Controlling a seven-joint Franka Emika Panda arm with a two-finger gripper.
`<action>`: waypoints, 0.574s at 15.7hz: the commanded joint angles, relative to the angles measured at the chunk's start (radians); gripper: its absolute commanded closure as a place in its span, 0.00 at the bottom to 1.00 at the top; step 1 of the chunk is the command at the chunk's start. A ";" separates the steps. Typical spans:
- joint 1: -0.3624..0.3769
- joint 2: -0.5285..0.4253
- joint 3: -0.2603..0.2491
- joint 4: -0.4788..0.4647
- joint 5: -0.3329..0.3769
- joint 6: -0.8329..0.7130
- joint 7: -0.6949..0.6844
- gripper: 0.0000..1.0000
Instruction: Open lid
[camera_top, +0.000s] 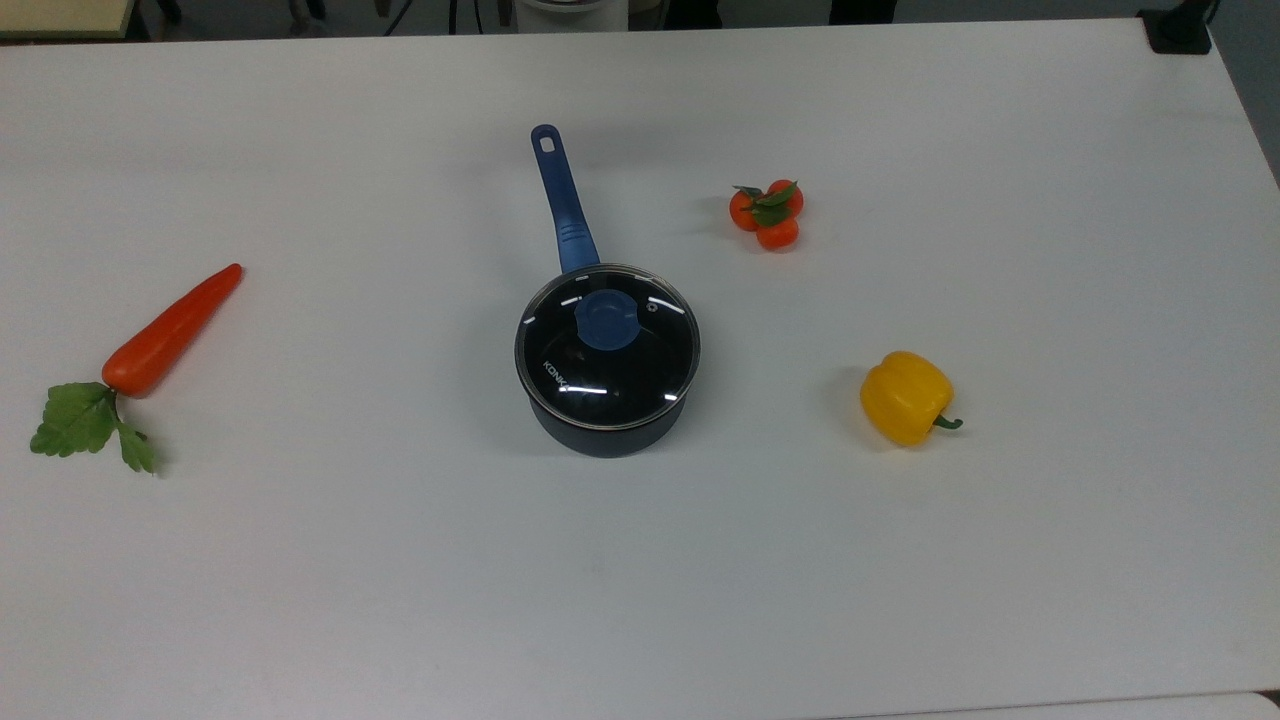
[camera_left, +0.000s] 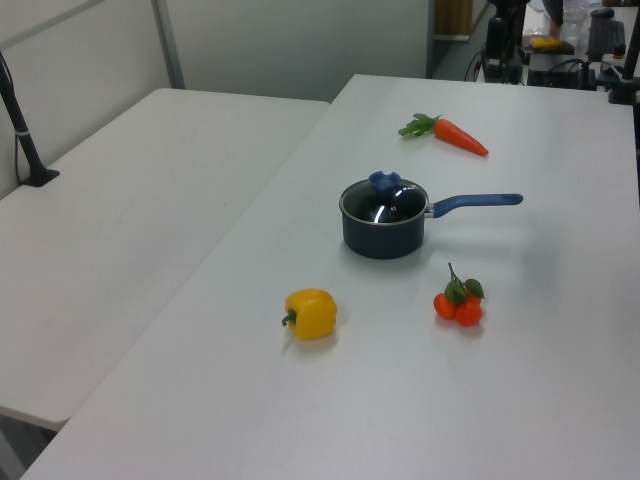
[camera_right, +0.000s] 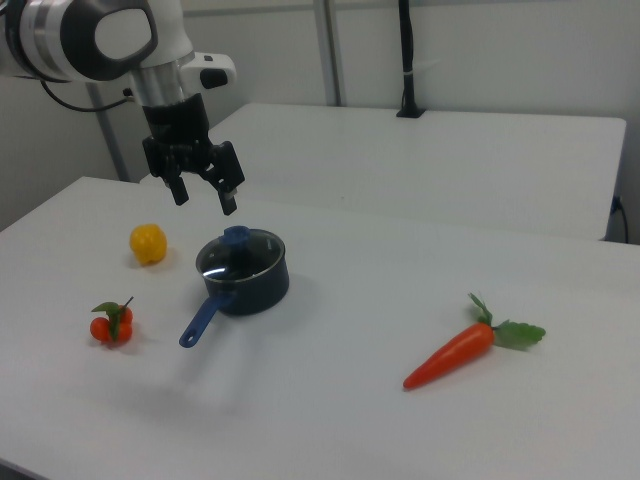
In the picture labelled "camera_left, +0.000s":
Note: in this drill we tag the orange toy carrot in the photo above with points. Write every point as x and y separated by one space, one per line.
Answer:
456 136

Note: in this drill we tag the glass lid with blue knob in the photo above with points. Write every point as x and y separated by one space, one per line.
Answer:
370 206

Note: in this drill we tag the white side table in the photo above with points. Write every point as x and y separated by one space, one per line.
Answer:
125 225

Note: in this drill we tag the black computer mouse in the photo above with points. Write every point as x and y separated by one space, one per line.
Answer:
602 13

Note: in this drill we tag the black equipment box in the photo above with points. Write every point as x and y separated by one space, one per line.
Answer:
565 77

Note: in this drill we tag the wooden panel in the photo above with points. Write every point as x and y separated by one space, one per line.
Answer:
452 17

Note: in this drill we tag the orange toy tomato cluster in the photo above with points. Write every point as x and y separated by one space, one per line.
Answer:
467 315

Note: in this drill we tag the grey partition post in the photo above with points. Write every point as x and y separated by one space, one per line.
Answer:
169 45

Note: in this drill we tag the dark blue saucepan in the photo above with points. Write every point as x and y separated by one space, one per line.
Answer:
380 241

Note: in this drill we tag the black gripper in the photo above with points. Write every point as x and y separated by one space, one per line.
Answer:
502 30

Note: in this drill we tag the black keyboard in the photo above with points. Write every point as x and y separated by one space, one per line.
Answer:
606 37

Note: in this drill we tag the clear plastic bottle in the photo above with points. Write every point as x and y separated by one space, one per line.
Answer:
573 25

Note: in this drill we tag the black camera stand pole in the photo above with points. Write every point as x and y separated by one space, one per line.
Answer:
622 92
31 152

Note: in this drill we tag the yellow box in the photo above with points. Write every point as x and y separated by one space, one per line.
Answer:
544 43

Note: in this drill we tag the yellow toy bell pepper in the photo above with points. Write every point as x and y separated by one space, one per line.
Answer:
313 315

